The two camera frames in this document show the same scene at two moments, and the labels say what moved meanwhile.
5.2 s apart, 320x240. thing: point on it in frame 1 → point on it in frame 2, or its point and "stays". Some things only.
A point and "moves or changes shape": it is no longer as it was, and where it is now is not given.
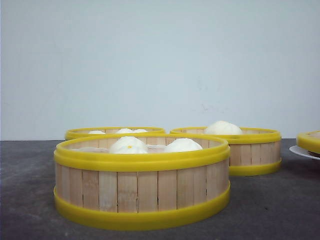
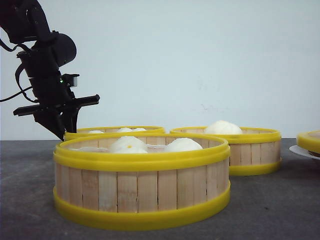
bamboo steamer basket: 92,132 moves or changes shape
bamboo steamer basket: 256,151 stays
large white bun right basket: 224,128 stays
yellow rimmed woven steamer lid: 309,141 stays
